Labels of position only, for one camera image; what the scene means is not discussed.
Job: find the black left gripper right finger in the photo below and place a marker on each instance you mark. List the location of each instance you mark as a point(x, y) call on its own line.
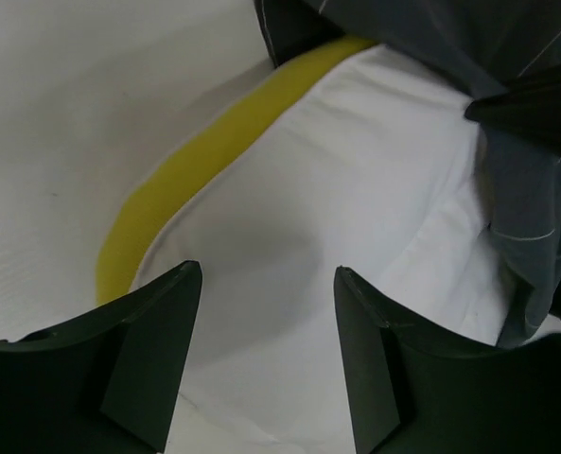
point(415, 387)

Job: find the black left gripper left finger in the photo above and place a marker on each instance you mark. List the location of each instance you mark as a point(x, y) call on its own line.
point(106, 381)

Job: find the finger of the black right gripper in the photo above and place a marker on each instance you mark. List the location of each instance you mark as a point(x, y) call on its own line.
point(530, 109)

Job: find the dark grey checked pillowcase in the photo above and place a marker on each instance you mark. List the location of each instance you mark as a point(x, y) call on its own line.
point(479, 46)

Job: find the white pillow with yellow edge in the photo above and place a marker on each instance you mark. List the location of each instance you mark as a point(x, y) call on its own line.
point(350, 155)

